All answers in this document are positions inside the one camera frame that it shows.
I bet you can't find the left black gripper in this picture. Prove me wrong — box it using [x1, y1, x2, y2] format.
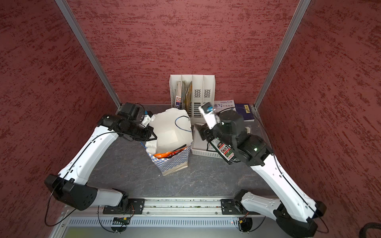
[122, 120, 157, 141]

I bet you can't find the white plastic basket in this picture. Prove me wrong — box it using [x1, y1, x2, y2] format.
[191, 123, 222, 159]

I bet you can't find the white blue checkered paper bag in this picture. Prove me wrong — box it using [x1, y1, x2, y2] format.
[145, 108, 193, 176]

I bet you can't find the orange condiment packet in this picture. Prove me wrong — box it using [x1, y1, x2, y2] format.
[154, 149, 184, 159]

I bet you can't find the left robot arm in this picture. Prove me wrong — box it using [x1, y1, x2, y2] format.
[45, 112, 157, 214]

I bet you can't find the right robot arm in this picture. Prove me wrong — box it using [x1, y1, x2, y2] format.
[196, 103, 326, 238]

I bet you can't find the white illustrated book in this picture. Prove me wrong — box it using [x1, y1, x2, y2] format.
[213, 100, 235, 112]

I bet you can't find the book in organizer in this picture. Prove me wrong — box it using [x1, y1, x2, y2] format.
[175, 81, 183, 110]

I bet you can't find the dark blue book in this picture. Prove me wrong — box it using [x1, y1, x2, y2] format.
[235, 104, 255, 122]

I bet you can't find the white file organizer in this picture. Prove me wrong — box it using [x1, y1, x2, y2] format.
[169, 74, 215, 125]

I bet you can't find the brown folder in organizer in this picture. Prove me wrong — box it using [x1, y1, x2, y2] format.
[182, 81, 192, 113]

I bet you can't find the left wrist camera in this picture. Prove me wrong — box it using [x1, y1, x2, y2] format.
[117, 103, 154, 127]

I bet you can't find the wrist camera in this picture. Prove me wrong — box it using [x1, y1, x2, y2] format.
[117, 103, 154, 127]
[198, 102, 220, 130]

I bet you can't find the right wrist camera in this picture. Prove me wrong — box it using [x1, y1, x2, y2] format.
[198, 102, 220, 130]

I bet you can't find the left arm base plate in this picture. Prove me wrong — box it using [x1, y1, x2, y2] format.
[102, 198, 145, 215]

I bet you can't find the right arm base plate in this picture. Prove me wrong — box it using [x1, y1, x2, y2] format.
[220, 199, 259, 216]

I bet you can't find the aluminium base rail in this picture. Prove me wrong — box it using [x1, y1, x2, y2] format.
[61, 197, 304, 218]

